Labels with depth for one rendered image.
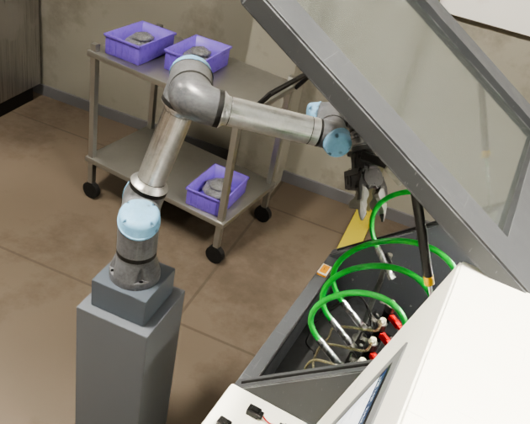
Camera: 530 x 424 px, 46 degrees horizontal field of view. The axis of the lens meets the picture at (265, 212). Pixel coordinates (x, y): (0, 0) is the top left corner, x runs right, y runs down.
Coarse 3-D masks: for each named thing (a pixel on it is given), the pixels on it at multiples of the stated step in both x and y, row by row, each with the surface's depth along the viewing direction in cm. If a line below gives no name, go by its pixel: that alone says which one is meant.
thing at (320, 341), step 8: (328, 296) 137; (336, 296) 136; (344, 296) 135; (368, 296) 132; (376, 296) 131; (384, 296) 131; (320, 304) 139; (392, 304) 130; (312, 312) 141; (400, 312) 130; (312, 320) 142; (400, 320) 131; (312, 328) 143; (320, 336) 144; (320, 344) 144; (328, 352) 144; (336, 360) 144
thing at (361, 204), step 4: (364, 188) 168; (356, 192) 171; (364, 192) 168; (368, 192) 169; (356, 196) 170; (364, 196) 168; (352, 200) 171; (356, 200) 170; (360, 200) 167; (364, 200) 168; (348, 204) 172; (352, 204) 171; (356, 204) 169; (360, 204) 167; (364, 204) 168; (352, 208) 170; (356, 208) 169; (360, 208) 167; (364, 208) 167; (360, 212) 167; (364, 212) 167; (360, 216) 168; (364, 216) 168
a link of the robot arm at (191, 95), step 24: (192, 72) 156; (168, 96) 157; (192, 96) 152; (216, 96) 153; (192, 120) 157; (216, 120) 154; (240, 120) 155; (264, 120) 156; (288, 120) 158; (312, 120) 160; (336, 120) 164; (312, 144) 162; (336, 144) 160
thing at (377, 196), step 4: (380, 188) 172; (372, 192) 175; (376, 192) 172; (380, 192) 172; (376, 196) 172; (380, 196) 172; (384, 196) 173; (372, 200) 175; (376, 200) 174; (372, 204) 176; (384, 204) 172; (372, 208) 176; (380, 208) 172; (384, 208) 172; (380, 212) 172; (384, 212) 172; (380, 216) 172; (384, 216) 172
